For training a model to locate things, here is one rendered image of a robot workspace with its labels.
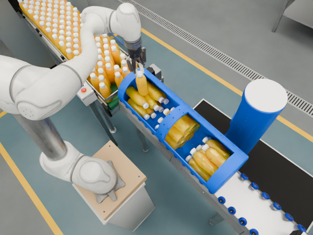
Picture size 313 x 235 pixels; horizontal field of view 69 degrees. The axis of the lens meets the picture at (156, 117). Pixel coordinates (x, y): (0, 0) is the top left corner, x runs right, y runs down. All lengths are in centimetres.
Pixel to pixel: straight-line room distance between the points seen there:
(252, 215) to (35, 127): 121
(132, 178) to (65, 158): 40
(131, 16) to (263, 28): 301
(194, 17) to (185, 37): 48
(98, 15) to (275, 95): 123
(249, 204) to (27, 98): 127
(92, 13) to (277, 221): 144
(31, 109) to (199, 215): 197
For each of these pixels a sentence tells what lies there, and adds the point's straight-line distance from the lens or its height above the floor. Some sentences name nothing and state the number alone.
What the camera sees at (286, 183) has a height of 15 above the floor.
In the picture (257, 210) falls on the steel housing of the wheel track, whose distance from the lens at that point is 152.
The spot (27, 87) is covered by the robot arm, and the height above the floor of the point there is 189.
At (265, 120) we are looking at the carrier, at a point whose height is 92.
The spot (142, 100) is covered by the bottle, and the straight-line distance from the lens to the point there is 150.
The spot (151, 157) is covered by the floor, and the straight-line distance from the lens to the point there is 252.
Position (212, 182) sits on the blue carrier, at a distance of 125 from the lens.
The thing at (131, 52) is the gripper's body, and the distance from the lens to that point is 122.
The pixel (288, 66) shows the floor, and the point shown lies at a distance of 347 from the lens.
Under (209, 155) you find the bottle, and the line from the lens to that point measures 128.
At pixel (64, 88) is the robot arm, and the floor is 185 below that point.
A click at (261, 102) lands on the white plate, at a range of 168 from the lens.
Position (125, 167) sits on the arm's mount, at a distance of 139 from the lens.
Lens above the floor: 236
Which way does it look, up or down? 60 degrees down
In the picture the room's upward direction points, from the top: 9 degrees counter-clockwise
